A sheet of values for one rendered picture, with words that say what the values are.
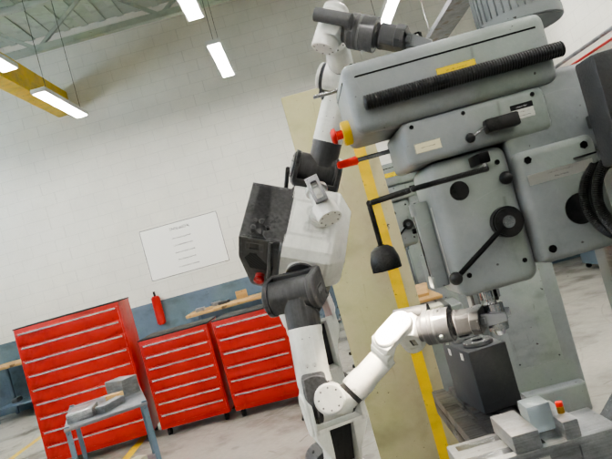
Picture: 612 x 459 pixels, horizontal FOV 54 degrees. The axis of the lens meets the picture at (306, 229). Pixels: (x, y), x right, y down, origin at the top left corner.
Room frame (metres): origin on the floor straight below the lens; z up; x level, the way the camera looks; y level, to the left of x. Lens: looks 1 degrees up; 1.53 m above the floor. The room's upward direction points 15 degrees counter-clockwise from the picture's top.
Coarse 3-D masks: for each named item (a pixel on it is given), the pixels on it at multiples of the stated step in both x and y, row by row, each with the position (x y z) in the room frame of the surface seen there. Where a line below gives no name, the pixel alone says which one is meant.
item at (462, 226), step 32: (448, 160) 1.38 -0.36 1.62; (448, 192) 1.37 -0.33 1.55; (480, 192) 1.37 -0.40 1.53; (512, 192) 1.37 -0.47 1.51; (448, 224) 1.37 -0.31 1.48; (480, 224) 1.37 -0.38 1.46; (448, 256) 1.39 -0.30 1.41; (480, 256) 1.37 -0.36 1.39; (512, 256) 1.37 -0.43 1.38; (448, 288) 1.49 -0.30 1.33; (480, 288) 1.37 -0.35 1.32
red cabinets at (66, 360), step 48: (48, 336) 5.99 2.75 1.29; (96, 336) 6.02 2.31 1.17; (192, 336) 6.05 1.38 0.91; (240, 336) 5.97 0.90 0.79; (288, 336) 5.92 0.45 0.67; (48, 384) 5.99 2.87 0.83; (96, 384) 6.01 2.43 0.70; (144, 384) 6.24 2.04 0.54; (192, 384) 6.05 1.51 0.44; (240, 384) 5.99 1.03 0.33; (288, 384) 5.92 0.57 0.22; (48, 432) 5.96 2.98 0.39; (96, 432) 6.00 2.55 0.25; (144, 432) 6.05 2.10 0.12
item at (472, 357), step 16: (464, 336) 1.95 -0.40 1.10; (480, 336) 1.86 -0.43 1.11; (448, 352) 1.94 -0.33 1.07; (464, 352) 1.79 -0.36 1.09; (480, 352) 1.77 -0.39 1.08; (496, 352) 1.77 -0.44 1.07; (464, 368) 1.82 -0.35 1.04; (480, 368) 1.76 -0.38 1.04; (496, 368) 1.77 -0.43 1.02; (512, 368) 1.78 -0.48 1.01; (464, 384) 1.86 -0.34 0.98; (480, 384) 1.76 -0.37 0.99; (496, 384) 1.77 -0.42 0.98; (512, 384) 1.78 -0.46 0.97; (464, 400) 1.91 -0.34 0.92; (480, 400) 1.77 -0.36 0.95; (496, 400) 1.77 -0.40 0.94; (512, 400) 1.77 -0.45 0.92
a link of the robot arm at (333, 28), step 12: (324, 12) 1.46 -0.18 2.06; (336, 12) 1.45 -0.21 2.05; (324, 24) 1.49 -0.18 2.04; (336, 24) 1.46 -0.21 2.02; (348, 24) 1.45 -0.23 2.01; (324, 36) 1.49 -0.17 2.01; (336, 36) 1.49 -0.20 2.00; (348, 36) 1.47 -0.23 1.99; (324, 48) 1.51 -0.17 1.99; (336, 48) 1.51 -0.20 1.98; (348, 48) 1.52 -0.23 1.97
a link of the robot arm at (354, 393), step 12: (372, 360) 1.52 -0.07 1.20; (360, 372) 1.52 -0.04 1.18; (372, 372) 1.51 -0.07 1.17; (384, 372) 1.53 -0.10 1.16; (348, 384) 1.51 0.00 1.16; (360, 384) 1.51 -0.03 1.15; (372, 384) 1.52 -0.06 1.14; (348, 396) 1.50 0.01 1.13; (360, 396) 1.51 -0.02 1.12; (348, 408) 1.50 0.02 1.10
